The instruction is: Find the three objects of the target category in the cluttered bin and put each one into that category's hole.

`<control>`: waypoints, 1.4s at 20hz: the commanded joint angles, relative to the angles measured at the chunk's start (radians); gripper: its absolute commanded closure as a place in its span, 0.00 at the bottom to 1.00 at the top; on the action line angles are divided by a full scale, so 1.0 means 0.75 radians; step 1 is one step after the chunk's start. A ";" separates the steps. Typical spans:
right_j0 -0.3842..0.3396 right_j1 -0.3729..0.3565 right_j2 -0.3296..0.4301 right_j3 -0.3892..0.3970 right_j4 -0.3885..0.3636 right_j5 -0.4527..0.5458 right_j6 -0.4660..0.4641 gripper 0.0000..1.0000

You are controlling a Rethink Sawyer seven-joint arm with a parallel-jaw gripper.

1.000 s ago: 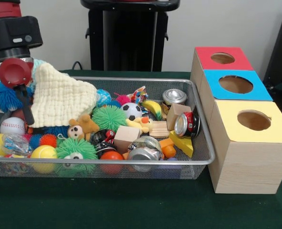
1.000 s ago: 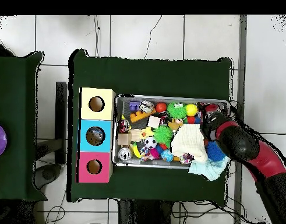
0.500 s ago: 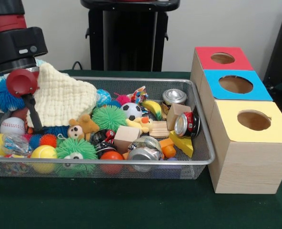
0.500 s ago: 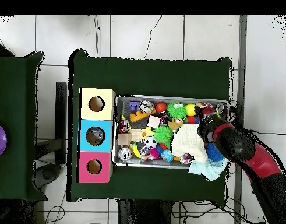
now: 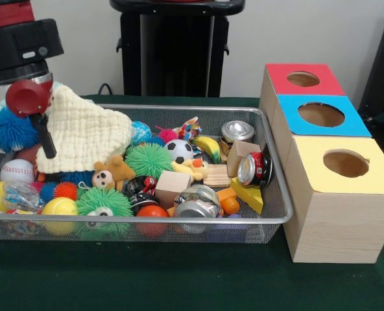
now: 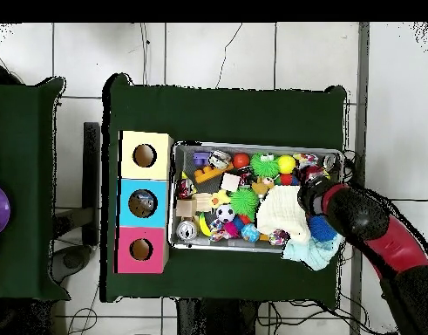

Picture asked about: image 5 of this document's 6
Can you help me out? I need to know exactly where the crushed silver can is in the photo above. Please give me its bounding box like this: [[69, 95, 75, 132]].
[[173, 185, 222, 234]]

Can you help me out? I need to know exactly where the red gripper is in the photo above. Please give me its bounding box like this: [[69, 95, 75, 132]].
[[5, 78, 58, 159]]

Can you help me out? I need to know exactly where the black cable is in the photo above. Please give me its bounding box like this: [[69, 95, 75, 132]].
[[97, 82, 114, 97]]

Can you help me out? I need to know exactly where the plain yellow ball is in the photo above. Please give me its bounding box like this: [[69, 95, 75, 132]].
[[42, 197, 79, 236]]

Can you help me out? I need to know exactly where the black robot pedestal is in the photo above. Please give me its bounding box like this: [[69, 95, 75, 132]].
[[110, 0, 246, 98]]

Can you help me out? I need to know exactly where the wooden box with three holes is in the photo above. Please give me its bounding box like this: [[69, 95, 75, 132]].
[[260, 63, 384, 264]]

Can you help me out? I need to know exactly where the crumpled clear plastic bottle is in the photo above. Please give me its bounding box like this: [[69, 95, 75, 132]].
[[2, 181, 45, 212]]

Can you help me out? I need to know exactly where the cream yellow cloth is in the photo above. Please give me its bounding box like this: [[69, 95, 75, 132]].
[[36, 84, 135, 175]]

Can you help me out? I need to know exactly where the blue spiky ball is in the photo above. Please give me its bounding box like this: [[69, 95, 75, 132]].
[[56, 170, 95, 188], [0, 106, 42, 154]]

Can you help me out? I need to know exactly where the clear mesh bin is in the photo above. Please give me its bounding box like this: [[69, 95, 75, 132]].
[[0, 104, 294, 244]]

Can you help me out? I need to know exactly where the brown teddy bear toy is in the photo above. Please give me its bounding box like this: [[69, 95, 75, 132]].
[[92, 155, 138, 191]]

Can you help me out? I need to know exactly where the white baseball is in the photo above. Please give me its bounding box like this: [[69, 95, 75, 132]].
[[0, 159, 36, 185]]

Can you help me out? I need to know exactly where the dark green table cloth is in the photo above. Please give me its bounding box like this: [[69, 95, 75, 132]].
[[0, 94, 384, 311]]

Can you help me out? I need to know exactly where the orange red ball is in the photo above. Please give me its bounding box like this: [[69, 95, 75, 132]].
[[136, 205, 171, 236]]

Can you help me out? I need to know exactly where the green spiky ball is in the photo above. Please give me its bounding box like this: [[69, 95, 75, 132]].
[[125, 143, 174, 180], [75, 187, 134, 218]]

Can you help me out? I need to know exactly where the black and white soccer ball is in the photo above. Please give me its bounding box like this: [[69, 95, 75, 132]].
[[164, 139, 195, 165]]

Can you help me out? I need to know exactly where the yellow wedge block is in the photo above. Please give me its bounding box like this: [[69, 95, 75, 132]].
[[231, 178, 265, 215]]

